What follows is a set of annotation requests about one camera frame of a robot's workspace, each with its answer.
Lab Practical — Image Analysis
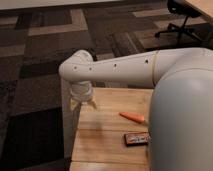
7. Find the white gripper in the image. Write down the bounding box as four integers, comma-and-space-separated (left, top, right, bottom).
70, 81, 98, 111

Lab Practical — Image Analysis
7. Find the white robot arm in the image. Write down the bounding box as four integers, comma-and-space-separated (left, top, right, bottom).
59, 47, 213, 171

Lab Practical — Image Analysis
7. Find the orange carrot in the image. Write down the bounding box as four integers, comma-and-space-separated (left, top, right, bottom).
119, 112, 145, 124

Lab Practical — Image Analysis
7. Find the dark snack bar packet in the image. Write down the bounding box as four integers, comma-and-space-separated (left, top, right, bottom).
124, 132, 150, 147

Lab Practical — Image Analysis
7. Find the black office chair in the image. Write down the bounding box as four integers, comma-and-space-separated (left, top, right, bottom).
154, 0, 203, 46

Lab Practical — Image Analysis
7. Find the light wooden desk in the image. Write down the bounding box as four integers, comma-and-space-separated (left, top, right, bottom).
184, 0, 213, 48

